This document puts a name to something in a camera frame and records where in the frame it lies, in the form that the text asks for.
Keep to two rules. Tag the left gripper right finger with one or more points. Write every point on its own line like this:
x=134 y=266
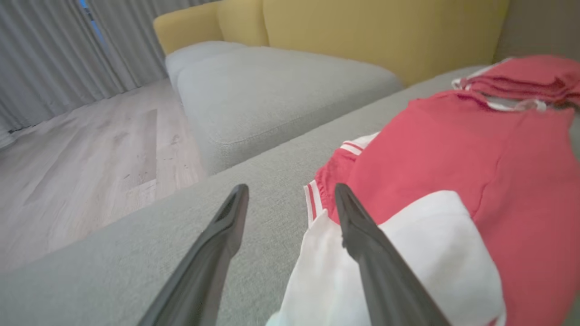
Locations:
x=389 y=280

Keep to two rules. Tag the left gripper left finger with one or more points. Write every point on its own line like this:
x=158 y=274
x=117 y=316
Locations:
x=199 y=276

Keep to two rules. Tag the red white basketball jersey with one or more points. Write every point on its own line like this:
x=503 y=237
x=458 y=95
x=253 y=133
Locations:
x=453 y=149

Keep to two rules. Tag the red white basketball shorts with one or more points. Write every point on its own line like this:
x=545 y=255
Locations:
x=525 y=77

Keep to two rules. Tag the grey and yellow sofa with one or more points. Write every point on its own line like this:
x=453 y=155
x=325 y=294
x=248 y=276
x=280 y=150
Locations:
x=136 y=249

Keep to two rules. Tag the grey sofa seat cushion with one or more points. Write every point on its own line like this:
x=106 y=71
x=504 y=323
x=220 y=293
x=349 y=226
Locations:
x=272 y=95

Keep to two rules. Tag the grey pleated curtain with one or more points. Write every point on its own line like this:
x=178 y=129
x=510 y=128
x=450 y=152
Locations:
x=36 y=59
x=131 y=40

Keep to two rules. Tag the yellow sofa backrest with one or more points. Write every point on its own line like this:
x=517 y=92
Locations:
x=362 y=31

